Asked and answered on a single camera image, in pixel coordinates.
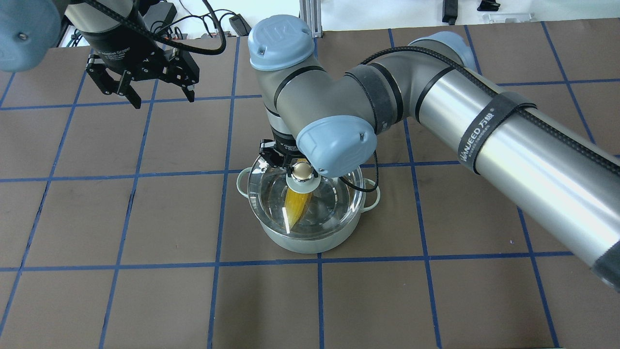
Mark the glass pot lid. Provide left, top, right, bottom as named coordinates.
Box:
left=246, top=157, right=365, bottom=240

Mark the yellow corn cob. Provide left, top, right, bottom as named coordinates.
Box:
left=285, top=160, right=314, bottom=230

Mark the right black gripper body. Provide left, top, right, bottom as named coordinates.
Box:
left=259, top=138, right=301, bottom=169

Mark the light green electric pot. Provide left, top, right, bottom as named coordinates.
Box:
left=236, top=157, right=381, bottom=254

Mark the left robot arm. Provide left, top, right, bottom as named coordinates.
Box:
left=0, top=0, right=200, bottom=109

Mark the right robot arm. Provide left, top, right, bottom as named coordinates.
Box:
left=248, top=14, right=620, bottom=290

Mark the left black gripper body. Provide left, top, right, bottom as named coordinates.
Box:
left=85, top=32, right=182, bottom=95

